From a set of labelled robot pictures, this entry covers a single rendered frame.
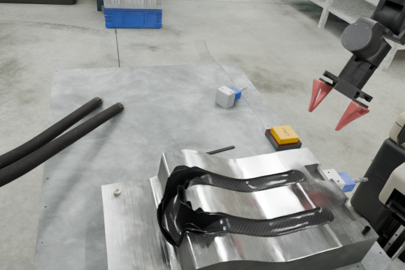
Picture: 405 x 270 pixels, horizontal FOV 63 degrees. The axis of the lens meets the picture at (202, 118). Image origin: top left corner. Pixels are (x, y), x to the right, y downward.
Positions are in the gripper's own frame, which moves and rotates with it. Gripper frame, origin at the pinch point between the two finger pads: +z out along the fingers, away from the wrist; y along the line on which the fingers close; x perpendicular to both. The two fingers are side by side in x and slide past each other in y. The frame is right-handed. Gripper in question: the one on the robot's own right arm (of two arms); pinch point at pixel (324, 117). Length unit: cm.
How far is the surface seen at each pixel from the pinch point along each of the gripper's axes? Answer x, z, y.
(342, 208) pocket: 1.9, 14.0, 14.5
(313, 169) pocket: 4.0, 12.2, 3.4
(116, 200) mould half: -34.8, 33.0, -10.4
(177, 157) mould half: -26.6, 20.5, -9.2
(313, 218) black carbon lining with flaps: -7.6, 16.7, 13.6
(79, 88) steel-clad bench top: -25, 35, -64
